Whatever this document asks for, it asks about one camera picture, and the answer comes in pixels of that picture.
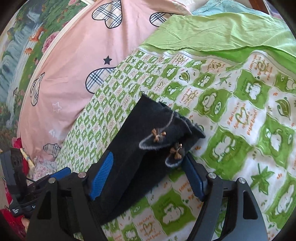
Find black pants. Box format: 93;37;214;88
90;94;205;225

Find green checkered frog bedsheet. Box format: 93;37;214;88
57;13;295;240

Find yellow patterned cloth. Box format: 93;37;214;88
20;148;35;170

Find landscape painting gold frame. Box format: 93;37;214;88
1;0;93;150

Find floral ruffled pillow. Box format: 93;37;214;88
29;157;57;181

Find pink heart-print quilt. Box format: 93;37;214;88
18;1;191;161

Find left hand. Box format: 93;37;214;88
21;217;30;232

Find brown wooden door frame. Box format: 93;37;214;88
248;0;268;13

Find red sequined blanket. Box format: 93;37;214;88
1;138;29;240

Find light blue cloth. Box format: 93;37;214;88
192;0;267;16

